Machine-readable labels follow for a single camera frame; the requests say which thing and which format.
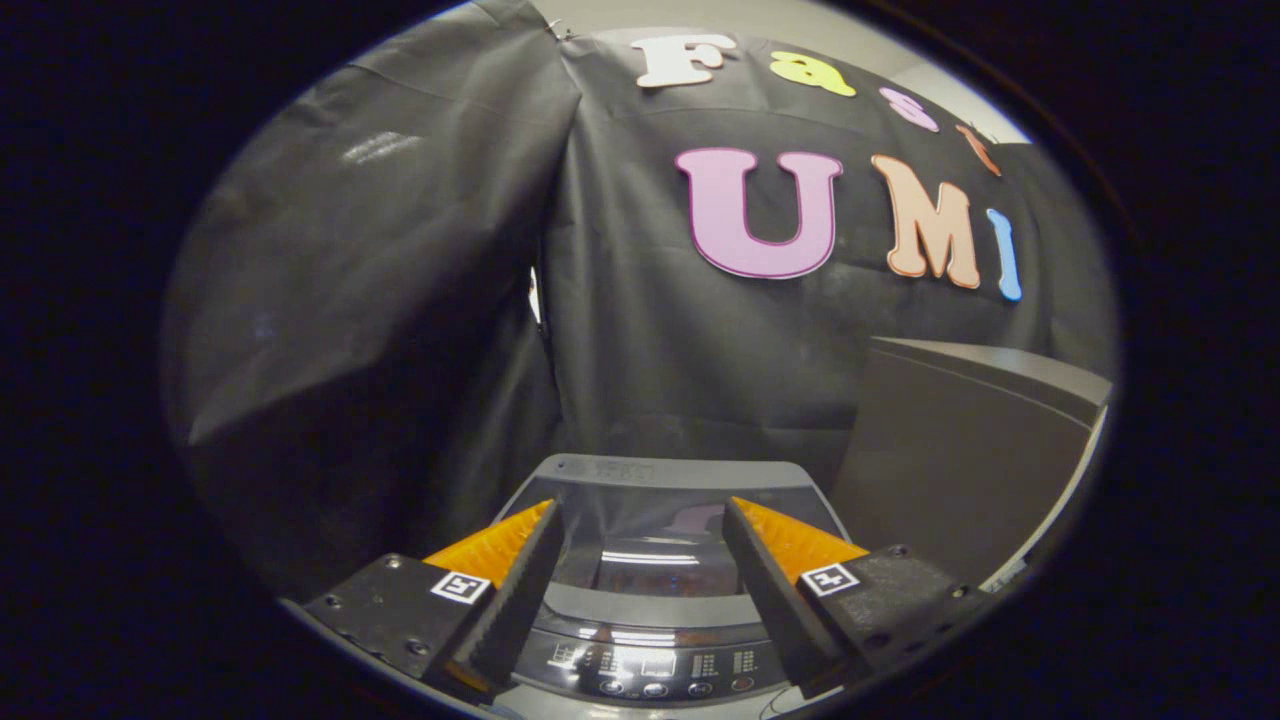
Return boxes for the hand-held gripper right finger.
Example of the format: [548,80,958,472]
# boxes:
[722,496,993,699]

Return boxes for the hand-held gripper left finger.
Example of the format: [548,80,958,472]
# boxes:
[300,498,565,701]

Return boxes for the dark washing machine lid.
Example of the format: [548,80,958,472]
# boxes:
[495,453,853,629]

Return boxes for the grey washing machine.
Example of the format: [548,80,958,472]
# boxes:
[488,453,853,720]

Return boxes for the white cabinet with grey top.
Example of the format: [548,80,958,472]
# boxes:
[830,337,1114,593]

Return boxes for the black backdrop cloth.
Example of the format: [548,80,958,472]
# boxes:
[160,0,1119,601]

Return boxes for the thin floor cables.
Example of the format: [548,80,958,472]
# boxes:
[758,688,816,720]

